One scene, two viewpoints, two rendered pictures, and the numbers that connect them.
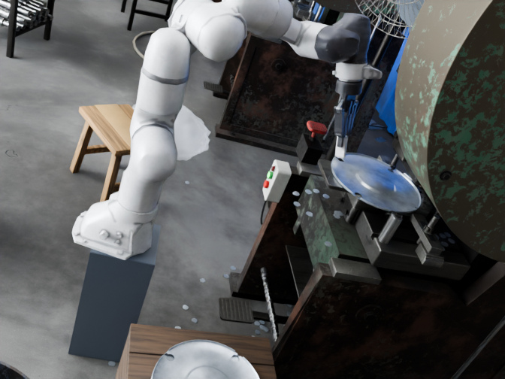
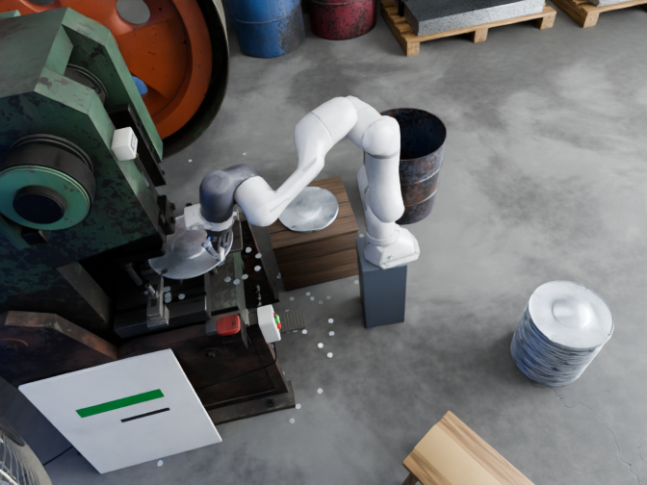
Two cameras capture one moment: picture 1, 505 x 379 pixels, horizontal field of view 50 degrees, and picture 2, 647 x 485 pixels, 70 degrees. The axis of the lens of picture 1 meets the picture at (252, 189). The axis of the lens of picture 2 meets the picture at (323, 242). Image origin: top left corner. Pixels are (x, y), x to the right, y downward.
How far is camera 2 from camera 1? 2.41 m
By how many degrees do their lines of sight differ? 97
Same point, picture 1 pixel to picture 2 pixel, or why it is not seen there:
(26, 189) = (528, 442)
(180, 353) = (325, 219)
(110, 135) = (470, 438)
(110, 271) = not seen: hidden behind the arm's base
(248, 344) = (286, 240)
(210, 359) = (308, 221)
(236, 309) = (290, 319)
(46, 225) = (477, 397)
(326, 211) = (231, 260)
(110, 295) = not seen: hidden behind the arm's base
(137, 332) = (352, 225)
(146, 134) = not seen: hidden behind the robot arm
